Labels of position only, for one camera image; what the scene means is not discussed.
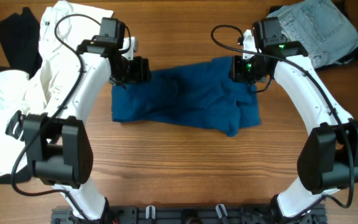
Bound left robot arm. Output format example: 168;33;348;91
18;17;151;223

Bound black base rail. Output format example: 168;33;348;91
50;204;328;224

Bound left black cable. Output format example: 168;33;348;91
10;14;132;224

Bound black cable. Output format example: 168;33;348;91
10;14;132;224
210;24;356;218

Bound blue polo shirt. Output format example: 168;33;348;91
111;57;260;137

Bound right black cable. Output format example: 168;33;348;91
210;24;356;218

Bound black garment under shorts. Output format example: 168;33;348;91
268;0;358;72

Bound black garment on left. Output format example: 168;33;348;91
0;6;43;185

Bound white t-shirt with black print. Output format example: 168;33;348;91
0;1;114;177

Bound light blue denim shorts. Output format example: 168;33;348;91
265;0;358;69

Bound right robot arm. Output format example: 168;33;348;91
229;17;358;223

